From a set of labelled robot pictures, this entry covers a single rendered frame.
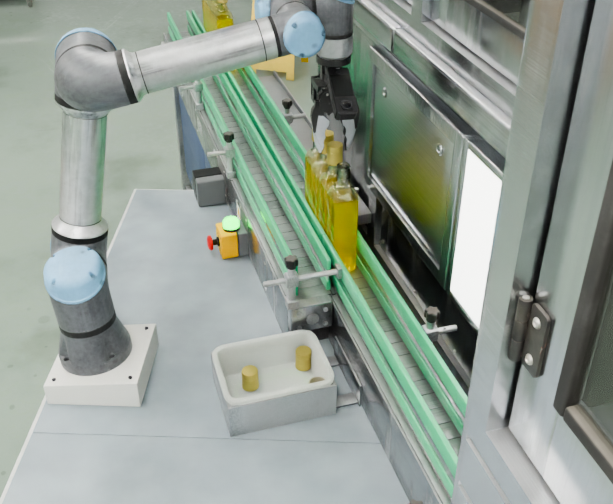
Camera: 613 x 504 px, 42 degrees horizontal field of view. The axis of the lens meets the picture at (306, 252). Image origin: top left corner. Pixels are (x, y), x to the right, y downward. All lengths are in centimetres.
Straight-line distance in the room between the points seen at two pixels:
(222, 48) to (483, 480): 94
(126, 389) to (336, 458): 45
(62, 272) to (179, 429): 39
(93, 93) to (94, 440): 67
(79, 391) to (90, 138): 51
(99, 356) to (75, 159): 40
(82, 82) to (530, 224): 102
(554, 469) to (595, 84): 30
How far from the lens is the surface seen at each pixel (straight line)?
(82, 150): 164
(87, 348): 169
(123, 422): 169
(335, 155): 173
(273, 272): 182
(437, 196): 159
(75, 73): 148
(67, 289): 162
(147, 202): 237
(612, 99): 52
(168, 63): 145
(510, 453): 71
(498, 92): 138
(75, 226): 172
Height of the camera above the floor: 195
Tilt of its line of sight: 34 degrees down
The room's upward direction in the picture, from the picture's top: straight up
